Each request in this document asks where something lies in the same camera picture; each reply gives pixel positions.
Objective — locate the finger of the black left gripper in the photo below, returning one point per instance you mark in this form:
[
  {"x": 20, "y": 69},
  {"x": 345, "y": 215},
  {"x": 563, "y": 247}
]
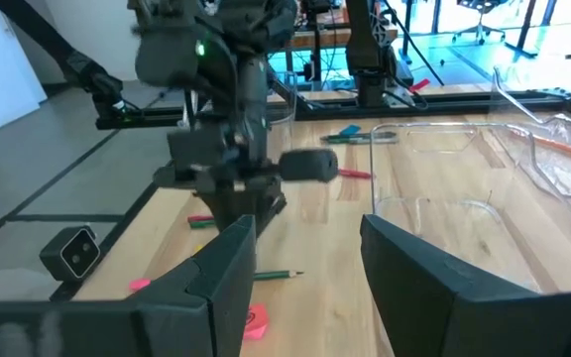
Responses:
[
  {"x": 310, "y": 165},
  {"x": 221, "y": 203}
]

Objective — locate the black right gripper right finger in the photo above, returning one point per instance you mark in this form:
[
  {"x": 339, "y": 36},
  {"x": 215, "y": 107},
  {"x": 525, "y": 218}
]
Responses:
[{"x": 464, "y": 317}]

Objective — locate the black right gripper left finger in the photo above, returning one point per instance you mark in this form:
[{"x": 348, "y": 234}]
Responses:
[{"x": 166, "y": 317}]

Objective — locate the green crayon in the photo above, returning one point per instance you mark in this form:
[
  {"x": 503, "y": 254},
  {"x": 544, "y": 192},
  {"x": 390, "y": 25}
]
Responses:
[{"x": 202, "y": 224}]

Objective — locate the yellow pencil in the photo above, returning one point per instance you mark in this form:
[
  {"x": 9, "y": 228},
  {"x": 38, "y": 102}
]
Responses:
[{"x": 199, "y": 247}]

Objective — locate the dark pen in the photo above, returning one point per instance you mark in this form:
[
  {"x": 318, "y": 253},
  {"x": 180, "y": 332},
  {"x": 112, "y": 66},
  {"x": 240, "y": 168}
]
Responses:
[{"x": 365, "y": 135}]

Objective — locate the orange pencil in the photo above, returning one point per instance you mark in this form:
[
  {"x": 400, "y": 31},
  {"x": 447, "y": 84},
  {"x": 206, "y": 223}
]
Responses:
[{"x": 563, "y": 148}]

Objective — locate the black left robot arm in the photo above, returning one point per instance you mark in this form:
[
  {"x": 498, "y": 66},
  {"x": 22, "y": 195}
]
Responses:
[{"x": 176, "y": 59}]

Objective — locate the blue eraser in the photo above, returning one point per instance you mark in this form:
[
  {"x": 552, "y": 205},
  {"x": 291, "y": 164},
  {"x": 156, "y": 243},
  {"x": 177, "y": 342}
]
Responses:
[{"x": 350, "y": 130}]

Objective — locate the grey green pen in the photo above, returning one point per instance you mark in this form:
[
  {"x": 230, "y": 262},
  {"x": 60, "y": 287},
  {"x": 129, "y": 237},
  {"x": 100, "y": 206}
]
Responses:
[{"x": 365, "y": 141}]

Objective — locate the red eraser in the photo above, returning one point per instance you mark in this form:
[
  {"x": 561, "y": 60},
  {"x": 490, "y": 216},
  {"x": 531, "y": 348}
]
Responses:
[{"x": 257, "y": 320}]

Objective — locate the wooden background workbench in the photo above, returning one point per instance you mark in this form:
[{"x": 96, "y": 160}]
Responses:
[{"x": 315, "y": 37}]

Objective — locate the red tag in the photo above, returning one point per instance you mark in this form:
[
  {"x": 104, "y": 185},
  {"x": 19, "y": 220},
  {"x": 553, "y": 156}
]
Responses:
[{"x": 419, "y": 85}]

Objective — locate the black office chair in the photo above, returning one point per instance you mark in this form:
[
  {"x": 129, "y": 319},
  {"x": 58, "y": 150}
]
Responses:
[{"x": 479, "y": 25}]

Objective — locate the small black stereo camera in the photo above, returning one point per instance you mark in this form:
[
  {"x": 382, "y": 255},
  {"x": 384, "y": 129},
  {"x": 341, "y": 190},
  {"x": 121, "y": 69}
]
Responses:
[{"x": 70, "y": 253}]

